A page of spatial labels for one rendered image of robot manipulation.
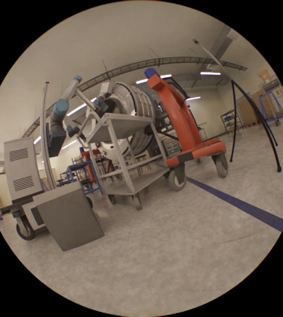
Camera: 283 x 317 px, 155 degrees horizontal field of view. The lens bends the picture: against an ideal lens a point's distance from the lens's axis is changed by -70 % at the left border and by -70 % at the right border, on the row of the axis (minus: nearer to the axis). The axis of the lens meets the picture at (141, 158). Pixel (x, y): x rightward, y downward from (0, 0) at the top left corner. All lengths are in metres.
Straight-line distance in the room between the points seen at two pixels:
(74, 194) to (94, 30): 3.99
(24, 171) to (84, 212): 0.69
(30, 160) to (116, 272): 0.98
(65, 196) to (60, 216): 0.11
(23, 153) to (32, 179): 0.24
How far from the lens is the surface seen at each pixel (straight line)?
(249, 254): 0.36
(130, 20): 4.15
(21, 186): 1.05
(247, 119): 6.84
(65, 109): 1.07
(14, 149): 1.14
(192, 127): 1.46
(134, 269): 0.39
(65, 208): 0.56
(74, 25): 3.95
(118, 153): 0.64
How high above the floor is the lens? 0.31
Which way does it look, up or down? 1 degrees up
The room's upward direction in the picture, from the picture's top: 20 degrees counter-clockwise
